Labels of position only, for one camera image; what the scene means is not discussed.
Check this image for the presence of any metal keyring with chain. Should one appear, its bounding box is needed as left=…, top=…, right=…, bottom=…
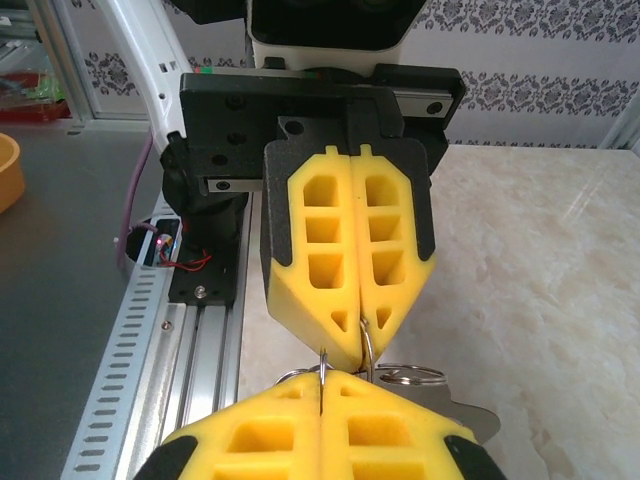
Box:
left=272, top=319, right=449, bottom=419

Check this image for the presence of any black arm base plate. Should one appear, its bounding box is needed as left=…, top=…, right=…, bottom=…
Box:
left=167, top=247, right=242, bottom=307

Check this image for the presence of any silver metal key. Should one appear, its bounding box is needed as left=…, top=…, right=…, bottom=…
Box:
left=377, top=377, right=502, bottom=446

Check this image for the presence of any aluminium frame floor rail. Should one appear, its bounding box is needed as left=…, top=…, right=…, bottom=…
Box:
left=446, top=139, right=601, bottom=150

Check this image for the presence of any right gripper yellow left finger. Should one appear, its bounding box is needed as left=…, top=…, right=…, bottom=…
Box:
left=142, top=371, right=324, bottom=480

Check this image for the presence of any small circuit board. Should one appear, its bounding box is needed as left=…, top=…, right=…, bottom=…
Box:
left=132, top=217, right=181, bottom=269

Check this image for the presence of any purple camera cable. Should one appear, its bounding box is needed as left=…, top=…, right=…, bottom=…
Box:
left=113, top=127, right=154, bottom=269

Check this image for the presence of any thin red wire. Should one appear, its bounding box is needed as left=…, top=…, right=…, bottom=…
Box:
left=164, top=252, right=215, bottom=275

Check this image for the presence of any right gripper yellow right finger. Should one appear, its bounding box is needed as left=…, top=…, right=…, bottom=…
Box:
left=319, top=370, right=502, bottom=480

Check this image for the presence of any orange plastic bowl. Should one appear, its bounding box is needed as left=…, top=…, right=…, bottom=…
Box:
left=0, top=132, right=27, bottom=215

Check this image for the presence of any red plastic bin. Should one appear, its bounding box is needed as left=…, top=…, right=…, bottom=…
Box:
left=0, top=69, right=71, bottom=124

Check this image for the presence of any slotted grey cable duct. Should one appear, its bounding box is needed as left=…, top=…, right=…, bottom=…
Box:
left=58, top=264, right=176, bottom=480

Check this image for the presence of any aluminium frame post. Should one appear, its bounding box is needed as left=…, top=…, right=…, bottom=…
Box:
left=596, top=93, right=640, bottom=151
left=27, top=0, right=99, bottom=135

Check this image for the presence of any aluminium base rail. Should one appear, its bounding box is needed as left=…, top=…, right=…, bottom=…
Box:
left=115, top=199, right=249, bottom=480

